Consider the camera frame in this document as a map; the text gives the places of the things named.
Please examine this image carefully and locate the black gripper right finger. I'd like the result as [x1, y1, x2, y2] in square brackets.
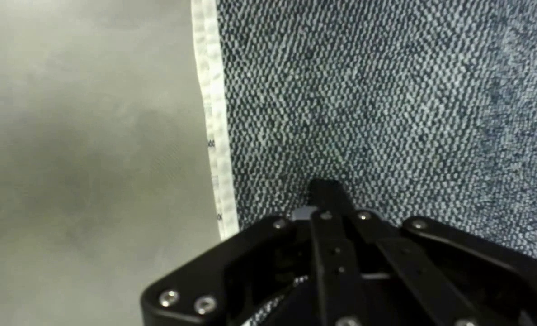
[330, 179, 537, 326]

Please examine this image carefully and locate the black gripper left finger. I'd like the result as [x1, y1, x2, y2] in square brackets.
[140, 177, 337, 326]

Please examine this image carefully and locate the blue grey striped towel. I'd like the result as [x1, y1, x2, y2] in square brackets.
[190, 0, 537, 268]

